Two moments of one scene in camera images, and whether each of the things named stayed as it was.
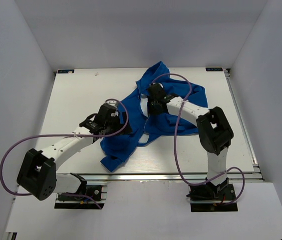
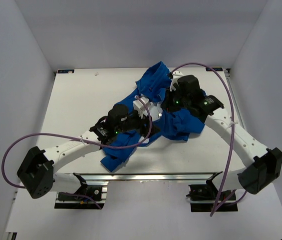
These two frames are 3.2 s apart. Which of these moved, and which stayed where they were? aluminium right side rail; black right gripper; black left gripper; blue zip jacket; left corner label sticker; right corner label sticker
Moved: black right gripper; black left gripper
Stayed: blue zip jacket; left corner label sticker; right corner label sticker; aluminium right side rail
